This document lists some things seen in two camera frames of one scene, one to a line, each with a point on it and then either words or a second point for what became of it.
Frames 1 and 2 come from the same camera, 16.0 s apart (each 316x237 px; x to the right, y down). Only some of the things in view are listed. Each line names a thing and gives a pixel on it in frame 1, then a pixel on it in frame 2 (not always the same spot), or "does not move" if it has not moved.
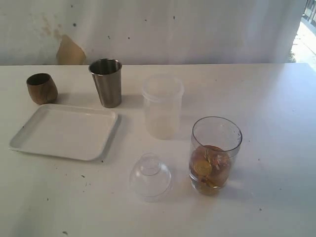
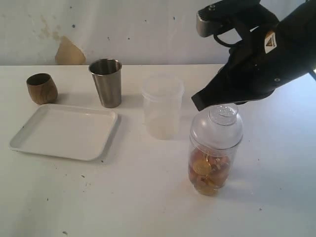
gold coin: (202, 168) does not move
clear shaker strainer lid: (150, 177) to (220, 127)
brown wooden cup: (42, 88) does not move
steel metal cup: (107, 72) does not move
